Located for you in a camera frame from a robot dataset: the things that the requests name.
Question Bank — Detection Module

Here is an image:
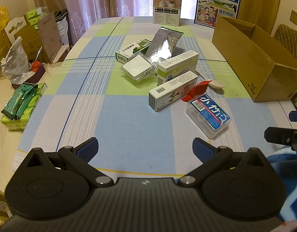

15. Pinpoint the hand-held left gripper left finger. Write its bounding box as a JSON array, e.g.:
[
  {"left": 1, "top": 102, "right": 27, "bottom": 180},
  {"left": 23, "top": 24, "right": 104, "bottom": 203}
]
[{"left": 25, "top": 137, "right": 114, "bottom": 188}]

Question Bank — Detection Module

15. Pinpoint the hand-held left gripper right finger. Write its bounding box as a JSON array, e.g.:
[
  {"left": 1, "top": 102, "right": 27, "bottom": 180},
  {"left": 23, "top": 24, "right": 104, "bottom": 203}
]
[{"left": 179, "top": 137, "right": 272, "bottom": 188}]

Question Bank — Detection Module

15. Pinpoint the clear floss box blue label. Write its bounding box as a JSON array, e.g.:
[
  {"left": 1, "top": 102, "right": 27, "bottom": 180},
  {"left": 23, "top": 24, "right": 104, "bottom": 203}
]
[{"left": 185, "top": 94, "right": 231, "bottom": 139}]

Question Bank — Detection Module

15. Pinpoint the brown cardboard box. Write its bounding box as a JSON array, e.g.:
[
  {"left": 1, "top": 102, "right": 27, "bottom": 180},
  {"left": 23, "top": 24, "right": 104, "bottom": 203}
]
[{"left": 212, "top": 16, "right": 297, "bottom": 102}]

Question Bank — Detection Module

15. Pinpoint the red packet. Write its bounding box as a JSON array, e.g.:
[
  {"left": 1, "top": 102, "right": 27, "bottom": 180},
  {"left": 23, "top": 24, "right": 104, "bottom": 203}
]
[{"left": 181, "top": 80, "right": 213, "bottom": 102}]

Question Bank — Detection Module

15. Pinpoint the white spoon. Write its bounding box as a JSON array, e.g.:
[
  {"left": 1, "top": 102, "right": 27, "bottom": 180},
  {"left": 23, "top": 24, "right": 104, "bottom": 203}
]
[{"left": 195, "top": 69, "right": 226, "bottom": 89}]

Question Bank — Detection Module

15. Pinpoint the long white barcode box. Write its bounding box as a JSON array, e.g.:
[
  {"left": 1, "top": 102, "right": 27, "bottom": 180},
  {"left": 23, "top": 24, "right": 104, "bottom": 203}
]
[{"left": 148, "top": 71, "right": 199, "bottom": 112}]

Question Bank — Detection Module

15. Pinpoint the green white medicine box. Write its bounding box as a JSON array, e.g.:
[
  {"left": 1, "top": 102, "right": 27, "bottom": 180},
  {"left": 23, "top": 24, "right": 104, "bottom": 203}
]
[{"left": 115, "top": 39, "right": 151, "bottom": 64}]

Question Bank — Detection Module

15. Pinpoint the silver foil pouch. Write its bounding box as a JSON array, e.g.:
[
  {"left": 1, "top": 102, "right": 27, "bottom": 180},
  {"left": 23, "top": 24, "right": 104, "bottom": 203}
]
[{"left": 148, "top": 27, "right": 183, "bottom": 62}]

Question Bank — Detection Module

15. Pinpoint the checked tablecloth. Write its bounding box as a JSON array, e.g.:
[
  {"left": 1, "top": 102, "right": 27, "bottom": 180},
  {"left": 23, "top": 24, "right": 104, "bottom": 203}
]
[{"left": 12, "top": 16, "right": 297, "bottom": 177}]

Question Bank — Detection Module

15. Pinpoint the light green tissue pack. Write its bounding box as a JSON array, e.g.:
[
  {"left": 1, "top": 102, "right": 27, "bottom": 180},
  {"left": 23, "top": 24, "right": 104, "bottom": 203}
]
[{"left": 1, "top": 83, "right": 47, "bottom": 131}]

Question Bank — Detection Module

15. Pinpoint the quilted tan chair cushion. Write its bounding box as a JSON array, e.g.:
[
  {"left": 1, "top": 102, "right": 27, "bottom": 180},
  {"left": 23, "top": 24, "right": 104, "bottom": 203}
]
[{"left": 273, "top": 23, "right": 297, "bottom": 72}]

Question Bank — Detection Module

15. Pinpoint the dark green foil packet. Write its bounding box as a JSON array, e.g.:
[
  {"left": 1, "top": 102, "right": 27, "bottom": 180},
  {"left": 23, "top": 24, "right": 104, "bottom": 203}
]
[
  {"left": 1, "top": 84, "right": 27, "bottom": 116},
  {"left": 14, "top": 83, "right": 40, "bottom": 121}
]

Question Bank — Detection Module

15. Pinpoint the dark brown bowl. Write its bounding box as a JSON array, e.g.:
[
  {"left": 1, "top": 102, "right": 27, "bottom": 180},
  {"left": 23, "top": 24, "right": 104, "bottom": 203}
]
[{"left": 12, "top": 61, "right": 46, "bottom": 85}]

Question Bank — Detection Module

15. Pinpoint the printed clear plastic bag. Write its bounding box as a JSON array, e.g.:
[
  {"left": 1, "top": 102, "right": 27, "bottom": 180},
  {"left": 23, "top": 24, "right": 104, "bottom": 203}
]
[{"left": 2, "top": 37, "right": 30, "bottom": 84}]

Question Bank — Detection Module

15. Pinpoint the white paper bag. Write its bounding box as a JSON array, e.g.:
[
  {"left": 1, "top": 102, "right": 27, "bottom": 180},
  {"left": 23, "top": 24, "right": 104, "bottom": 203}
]
[{"left": 55, "top": 9, "right": 71, "bottom": 46}]

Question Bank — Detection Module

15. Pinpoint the brown curtain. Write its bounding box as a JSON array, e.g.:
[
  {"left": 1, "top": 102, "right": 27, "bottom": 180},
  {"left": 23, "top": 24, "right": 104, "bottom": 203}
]
[{"left": 235, "top": 0, "right": 284, "bottom": 33}]

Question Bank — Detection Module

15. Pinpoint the plain brown carton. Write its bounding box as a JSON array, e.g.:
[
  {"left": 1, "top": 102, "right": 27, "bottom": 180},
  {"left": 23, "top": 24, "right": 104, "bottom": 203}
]
[{"left": 14, "top": 25, "right": 46, "bottom": 61}]

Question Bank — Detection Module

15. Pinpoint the white product box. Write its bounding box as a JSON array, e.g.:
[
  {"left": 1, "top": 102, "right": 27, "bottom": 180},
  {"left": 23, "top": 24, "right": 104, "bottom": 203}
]
[{"left": 152, "top": 0, "right": 183, "bottom": 27}]

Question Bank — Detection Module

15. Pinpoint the blue milk carton box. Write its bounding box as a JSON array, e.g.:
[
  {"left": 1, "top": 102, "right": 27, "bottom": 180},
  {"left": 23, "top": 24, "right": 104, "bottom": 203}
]
[{"left": 194, "top": 0, "right": 243, "bottom": 28}]

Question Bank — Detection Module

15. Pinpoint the white chair back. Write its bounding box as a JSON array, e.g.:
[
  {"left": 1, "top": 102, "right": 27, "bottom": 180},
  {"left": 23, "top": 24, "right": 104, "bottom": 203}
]
[{"left": 4, "top": 15, "right": 29, "bottom": 46}]

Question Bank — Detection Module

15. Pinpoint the stack of green tissue packs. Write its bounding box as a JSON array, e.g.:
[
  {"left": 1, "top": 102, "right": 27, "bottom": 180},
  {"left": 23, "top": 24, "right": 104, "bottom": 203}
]
[{"left": 26, "top": 8, "right": 44, "bottom": 27}]

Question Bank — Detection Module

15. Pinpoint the yellow plastic bag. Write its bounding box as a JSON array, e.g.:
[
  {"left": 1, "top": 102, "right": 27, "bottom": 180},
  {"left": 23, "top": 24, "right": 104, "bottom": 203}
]
[{"left": 0, "top": 6, "right": 12, "bottom": 64}]

